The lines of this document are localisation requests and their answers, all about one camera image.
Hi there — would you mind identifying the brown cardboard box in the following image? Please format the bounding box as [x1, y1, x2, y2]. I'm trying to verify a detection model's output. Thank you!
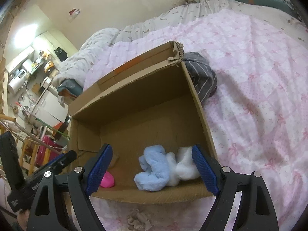
[68, 41, 216, 204]

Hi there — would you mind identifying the pink floral bed quilt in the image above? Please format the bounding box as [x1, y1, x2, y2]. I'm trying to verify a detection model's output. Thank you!
[84, 9, 307, 230]

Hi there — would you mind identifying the yellow wooden shelf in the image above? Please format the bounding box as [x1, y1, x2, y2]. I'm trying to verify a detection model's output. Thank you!
[19, 138, 51, 176]

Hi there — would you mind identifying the magenta bag on shelf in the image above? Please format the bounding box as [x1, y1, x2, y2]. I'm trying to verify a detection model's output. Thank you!
[35, 134, 63, 167]

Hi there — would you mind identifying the grey striped cloth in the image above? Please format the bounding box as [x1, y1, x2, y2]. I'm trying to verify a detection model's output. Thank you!
[182, 52, 217, 104]

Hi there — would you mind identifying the left hand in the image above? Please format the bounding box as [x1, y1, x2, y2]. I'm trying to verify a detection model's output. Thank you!
[17, 210, 30, 231]

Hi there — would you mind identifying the white washing machine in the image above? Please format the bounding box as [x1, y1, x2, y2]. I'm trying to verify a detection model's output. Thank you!
[8, 69, 27, 94]

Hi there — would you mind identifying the pink round soft object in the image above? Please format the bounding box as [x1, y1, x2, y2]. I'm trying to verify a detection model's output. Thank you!
[100, 171, 115, 188]

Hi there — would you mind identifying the beige dotted scrunchie in bag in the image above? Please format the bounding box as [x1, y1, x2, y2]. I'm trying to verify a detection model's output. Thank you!
[127, 209, 152, 231]

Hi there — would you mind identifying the light blue fluffy sock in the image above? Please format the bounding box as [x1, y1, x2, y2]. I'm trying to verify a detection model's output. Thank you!
[134, 145, 170, 191]

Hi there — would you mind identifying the white fluffy sock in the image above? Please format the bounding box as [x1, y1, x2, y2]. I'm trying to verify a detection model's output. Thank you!
[166, 146, 200, 187]

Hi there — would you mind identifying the white grey patterned duvet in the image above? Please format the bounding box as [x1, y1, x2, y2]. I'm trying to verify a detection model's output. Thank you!
[52, 0, 307, 97]

